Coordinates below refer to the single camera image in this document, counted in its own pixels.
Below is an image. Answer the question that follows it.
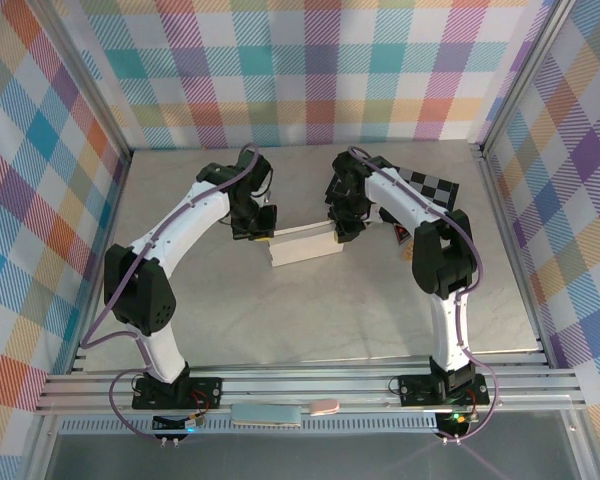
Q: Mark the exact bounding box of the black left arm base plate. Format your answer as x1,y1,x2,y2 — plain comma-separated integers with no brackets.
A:
131,377,224,412

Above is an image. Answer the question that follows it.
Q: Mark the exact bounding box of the aluminium side rail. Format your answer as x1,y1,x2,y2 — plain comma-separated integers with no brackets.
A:
69,149,134,374
472,142,554,369

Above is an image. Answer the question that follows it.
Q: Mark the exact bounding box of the light blue foam block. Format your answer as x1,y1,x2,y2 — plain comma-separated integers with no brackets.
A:
230,403,304,429

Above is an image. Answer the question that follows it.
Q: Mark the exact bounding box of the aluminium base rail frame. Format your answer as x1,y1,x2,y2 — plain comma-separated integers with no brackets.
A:
32,349,589,417

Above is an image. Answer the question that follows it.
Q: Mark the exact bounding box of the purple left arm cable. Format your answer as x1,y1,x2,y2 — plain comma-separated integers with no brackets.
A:
81,142,261,446

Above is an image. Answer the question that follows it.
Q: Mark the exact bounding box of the pink eraser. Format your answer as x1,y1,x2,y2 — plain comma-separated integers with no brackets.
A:
308,397,340,416

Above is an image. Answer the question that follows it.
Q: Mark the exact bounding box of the aluminium corner post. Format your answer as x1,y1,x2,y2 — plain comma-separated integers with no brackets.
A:
472,0,579,156
29,0,134,164

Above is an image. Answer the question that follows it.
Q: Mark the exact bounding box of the black and grey chessboard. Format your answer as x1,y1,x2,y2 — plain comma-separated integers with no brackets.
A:
323,159,461,226

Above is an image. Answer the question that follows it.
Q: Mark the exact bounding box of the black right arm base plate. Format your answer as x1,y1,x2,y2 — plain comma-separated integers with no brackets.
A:
397,372,491,407

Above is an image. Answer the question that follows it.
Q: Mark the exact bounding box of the grey metal panel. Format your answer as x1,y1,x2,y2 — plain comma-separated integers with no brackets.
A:
44,432,584,480

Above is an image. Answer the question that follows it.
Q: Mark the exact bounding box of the small circuit board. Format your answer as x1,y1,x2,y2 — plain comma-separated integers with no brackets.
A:
437,410,481,431
152,412,205,434

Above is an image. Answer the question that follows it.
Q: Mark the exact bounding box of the white paper box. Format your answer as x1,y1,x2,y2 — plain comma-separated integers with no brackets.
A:
267,222,345,269

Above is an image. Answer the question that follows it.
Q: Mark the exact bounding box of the perforated metal cable tray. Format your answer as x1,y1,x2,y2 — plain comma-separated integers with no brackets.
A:
59,417,441,437

